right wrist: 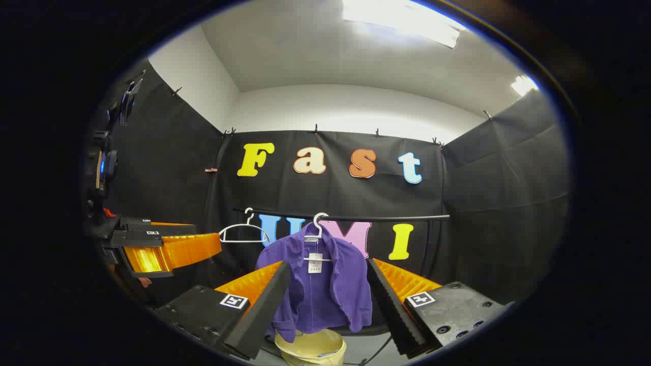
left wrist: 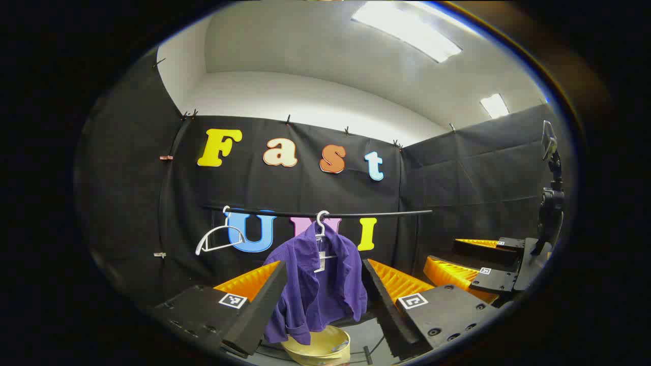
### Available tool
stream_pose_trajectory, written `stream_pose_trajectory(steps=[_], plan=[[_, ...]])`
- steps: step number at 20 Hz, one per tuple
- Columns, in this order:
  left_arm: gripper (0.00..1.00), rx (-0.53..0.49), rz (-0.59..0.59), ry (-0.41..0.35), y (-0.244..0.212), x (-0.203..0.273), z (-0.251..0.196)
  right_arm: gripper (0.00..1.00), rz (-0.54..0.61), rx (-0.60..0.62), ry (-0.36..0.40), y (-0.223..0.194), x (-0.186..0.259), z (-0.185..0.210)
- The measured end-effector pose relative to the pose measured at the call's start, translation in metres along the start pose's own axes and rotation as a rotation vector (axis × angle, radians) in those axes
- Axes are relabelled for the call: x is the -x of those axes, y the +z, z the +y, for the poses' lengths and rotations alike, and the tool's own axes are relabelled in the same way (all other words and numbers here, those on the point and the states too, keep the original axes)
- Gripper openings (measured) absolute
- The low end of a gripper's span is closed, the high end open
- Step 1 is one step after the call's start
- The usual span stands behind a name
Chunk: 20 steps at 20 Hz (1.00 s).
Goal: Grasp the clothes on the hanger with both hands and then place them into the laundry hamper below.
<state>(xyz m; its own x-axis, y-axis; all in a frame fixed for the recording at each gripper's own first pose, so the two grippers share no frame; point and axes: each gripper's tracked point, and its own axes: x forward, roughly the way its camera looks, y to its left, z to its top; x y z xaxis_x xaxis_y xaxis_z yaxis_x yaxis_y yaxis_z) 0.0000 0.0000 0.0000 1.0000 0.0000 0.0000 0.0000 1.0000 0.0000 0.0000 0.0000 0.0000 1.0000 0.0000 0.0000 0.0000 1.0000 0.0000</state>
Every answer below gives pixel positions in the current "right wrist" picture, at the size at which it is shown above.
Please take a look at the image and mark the black clothes rack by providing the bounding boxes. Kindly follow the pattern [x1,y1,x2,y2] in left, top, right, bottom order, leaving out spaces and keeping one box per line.
[233,206,451,278]

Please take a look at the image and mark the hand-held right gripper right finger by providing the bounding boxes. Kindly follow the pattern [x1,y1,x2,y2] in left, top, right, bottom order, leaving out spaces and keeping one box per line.
[367,258,509,356]

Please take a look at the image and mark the white plastic clothes hanger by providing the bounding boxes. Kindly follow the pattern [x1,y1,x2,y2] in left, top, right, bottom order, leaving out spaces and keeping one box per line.
[219,207,272,245]
[304,212,332,263]

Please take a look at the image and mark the ceiling light panel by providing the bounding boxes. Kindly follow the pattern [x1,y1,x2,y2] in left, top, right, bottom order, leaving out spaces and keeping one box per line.
[342,0,466,49]
[511,75,539,97]

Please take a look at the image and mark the black floor cable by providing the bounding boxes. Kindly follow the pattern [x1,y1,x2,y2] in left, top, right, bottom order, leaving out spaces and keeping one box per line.
[359,334,393,366]

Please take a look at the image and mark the purple corduroy jacket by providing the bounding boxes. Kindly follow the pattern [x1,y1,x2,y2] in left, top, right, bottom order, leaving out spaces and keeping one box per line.
[255,236,373,344]

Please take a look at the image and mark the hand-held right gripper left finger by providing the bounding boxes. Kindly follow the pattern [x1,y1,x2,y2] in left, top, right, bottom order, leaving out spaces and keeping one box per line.
[154,260,291,361]

